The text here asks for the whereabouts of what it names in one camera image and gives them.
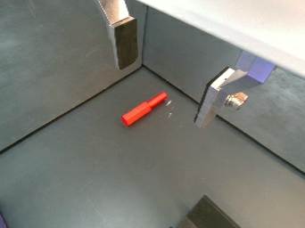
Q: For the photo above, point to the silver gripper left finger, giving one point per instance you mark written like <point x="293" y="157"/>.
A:
<point x="121" y="31"/>

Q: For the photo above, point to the red peg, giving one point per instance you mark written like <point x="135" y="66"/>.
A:
<point x="141" y="109"/>

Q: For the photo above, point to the black angled holder stand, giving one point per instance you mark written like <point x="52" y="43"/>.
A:
<point x="206" y="215"/>

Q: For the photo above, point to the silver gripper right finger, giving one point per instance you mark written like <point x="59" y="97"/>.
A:
<point x="223" y="91"/>

